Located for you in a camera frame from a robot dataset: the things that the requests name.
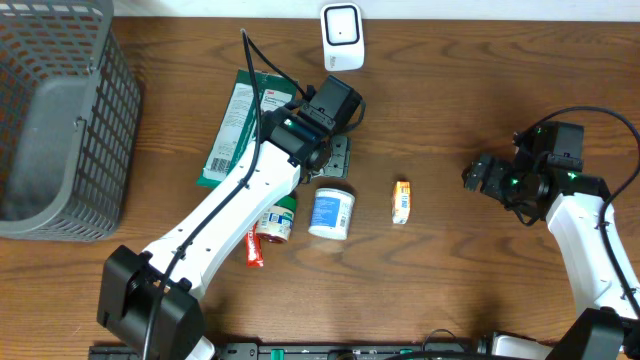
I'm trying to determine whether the grey plastic mesh basket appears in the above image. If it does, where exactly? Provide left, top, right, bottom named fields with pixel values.
left=1, top=0, right=142, bottom=242

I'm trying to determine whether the white blue-label tub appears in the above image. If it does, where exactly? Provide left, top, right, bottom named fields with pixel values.
left=308, top=188, right=355, bottom=241

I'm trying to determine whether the red stick sachet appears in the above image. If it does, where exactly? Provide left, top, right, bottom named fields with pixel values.
left=244, top=225, right=264, bottom=268

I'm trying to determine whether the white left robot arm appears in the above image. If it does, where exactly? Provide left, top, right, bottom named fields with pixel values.
left=97, top=105, right=353, bottom=359

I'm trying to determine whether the orange snack packet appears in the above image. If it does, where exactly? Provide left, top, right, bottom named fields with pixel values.
left=392, top=181, right=411, bottom=224

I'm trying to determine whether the green 3M package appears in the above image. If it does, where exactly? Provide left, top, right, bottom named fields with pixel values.
left=196, top=70, right=297, bottom=189

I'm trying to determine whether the white barcode scanner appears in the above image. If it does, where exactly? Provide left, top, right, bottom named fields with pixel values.
left=320, top=3, right=365, bottom=72

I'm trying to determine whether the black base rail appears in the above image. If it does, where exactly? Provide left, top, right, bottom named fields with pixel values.
left=88, top=340, right=491, bottom=360

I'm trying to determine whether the green-lid jar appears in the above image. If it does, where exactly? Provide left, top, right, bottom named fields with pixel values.
left=256, top=196, right=297, bottom=244

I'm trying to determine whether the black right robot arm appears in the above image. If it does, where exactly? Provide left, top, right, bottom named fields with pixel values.
left=462, top=151, right=639, bottom=359

